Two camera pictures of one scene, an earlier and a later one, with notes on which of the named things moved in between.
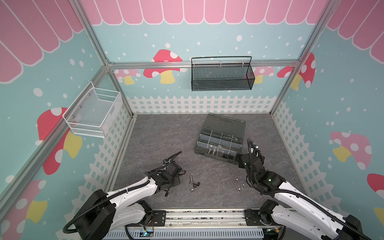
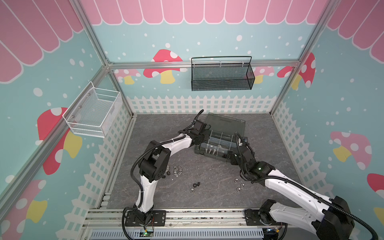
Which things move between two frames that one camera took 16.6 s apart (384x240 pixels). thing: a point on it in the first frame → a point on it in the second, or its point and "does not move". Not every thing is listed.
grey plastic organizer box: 221,138 does not move
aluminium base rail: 208,218 does not move
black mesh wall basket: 222,73 does not move
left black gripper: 177,180 → 204,132
